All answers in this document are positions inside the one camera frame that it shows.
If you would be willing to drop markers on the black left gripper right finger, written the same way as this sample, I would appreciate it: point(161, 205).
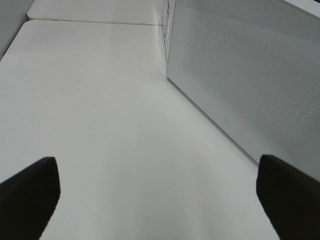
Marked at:
point(290, 199)

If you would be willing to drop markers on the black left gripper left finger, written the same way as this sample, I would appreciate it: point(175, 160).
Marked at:
point(28, 200)

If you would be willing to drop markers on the white microwave door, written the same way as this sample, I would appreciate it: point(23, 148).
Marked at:
point(253, 66)

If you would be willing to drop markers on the white microwave oven body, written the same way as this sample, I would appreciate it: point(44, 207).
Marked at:
point(166, 25)

